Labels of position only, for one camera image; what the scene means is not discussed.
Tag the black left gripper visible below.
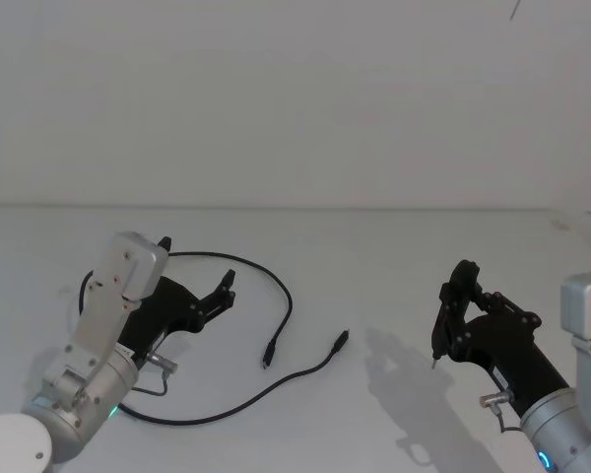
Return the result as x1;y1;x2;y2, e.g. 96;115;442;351
113;236;237;369

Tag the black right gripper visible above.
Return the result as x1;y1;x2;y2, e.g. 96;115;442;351
438;259;570;418

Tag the small black metal-tipped plug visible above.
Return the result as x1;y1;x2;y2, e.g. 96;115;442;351
428;300;447;371

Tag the white table cloth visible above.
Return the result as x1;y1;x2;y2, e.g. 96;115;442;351
0;205;591;473

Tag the white curtain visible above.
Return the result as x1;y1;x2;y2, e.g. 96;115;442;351
0;0;591;212

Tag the long black cable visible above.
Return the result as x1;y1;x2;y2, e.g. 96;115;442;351
77;251;351;426

